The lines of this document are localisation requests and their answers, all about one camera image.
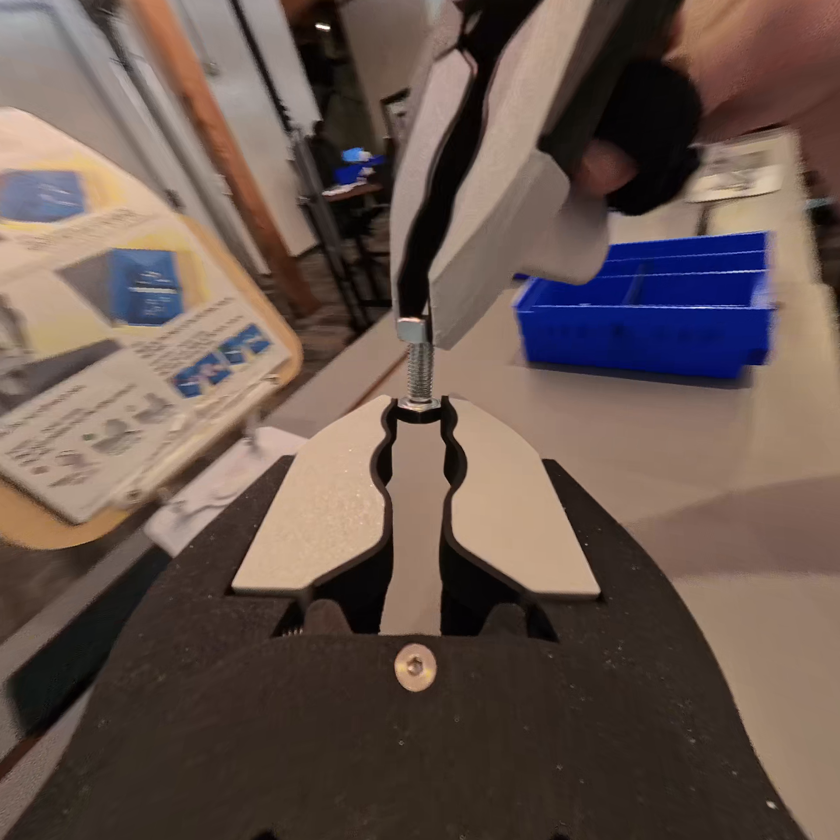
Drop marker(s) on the instruction poster board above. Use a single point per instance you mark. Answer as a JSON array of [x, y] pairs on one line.
[[105, 368]]

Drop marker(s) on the blue plastic bin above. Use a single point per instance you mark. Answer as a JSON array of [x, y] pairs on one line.
[[361, 167], [643, 335]]

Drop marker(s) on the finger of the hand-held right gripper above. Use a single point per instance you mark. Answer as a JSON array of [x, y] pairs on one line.
[[512, 158], [427, 145]]

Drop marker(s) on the person's right hand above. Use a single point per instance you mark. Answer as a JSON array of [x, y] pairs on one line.
[[761, 66]]

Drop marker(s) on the silver hex bolt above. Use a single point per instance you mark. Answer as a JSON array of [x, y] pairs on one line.
[[419, 374]]

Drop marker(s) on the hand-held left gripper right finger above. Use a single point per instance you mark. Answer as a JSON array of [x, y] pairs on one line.
[[525, 525]]

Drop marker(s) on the wooden support post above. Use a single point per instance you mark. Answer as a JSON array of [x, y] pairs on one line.
[[223, 145]]

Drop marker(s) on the black phone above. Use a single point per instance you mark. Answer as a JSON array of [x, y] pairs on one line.
[[66, 643]]

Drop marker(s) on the metal frame stand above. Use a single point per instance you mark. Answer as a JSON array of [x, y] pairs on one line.
[[315, 197]]

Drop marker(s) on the silver hex nut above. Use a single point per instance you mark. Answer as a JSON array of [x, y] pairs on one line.
[[411, 330]]

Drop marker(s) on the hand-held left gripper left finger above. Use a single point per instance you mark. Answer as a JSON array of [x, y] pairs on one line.
[[315, 525]]

